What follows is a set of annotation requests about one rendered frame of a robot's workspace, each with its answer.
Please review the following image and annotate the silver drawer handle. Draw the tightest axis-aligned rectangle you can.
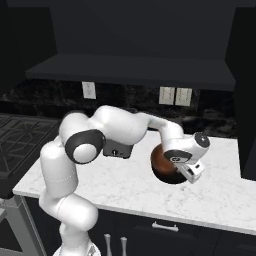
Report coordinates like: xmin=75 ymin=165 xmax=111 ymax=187
xmin=151 ymin=221 xmax=180 ymax=233

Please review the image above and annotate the black tall cabinet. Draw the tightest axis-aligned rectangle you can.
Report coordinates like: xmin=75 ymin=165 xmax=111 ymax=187
xmin=224 ymin=5 xmax=256 ymax=182

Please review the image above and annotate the grey oven front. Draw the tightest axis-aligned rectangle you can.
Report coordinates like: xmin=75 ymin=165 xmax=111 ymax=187
xmin=0 ymin=195 xmax=47 ymax=256

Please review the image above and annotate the white wall socket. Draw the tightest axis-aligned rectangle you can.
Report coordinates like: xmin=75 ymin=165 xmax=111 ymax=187
xmin=158 ymin=86 xmax=176 ymax=106
xmin=81 ymin=81 xmax=97 ymax=100
xmin=175 ymin=87 xmax=194 ymax=108

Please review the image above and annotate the black drawer front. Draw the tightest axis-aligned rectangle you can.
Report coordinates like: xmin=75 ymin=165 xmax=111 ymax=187
xmin=213 ymin=229 xmax=256 ymax=256
xmin=115 ymin=213 xmax=222 ymax=249

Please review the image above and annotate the silver cabinet door handle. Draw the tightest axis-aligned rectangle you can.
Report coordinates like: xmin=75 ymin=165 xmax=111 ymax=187
xmin=119 ymin=236 xmax=128 ymax=256
xmin=103 ymin=233 xmax=112 ymax=256

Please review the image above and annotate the dark brown bowl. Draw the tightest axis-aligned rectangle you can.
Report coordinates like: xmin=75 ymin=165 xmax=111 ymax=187
xmin=150 ymin=144 xmax=189 ymax=185

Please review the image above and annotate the black wall cabinet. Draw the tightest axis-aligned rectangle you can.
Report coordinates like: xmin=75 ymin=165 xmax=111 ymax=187
xmin=0 ymin=0 xmax=58 ymax=96

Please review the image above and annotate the black gas hob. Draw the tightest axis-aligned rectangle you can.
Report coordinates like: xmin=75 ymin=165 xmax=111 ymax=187
xmin=0 ymin=112 xmax=64 ymax=200

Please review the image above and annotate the black cabinet door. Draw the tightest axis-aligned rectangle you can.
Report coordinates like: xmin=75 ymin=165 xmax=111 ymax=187
xmin=89 ymin=208 xmax=117 ymax=256

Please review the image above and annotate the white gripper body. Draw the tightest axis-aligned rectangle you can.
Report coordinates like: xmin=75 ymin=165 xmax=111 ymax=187
xmin=181 ymin=161 xmax=205 ymax=185

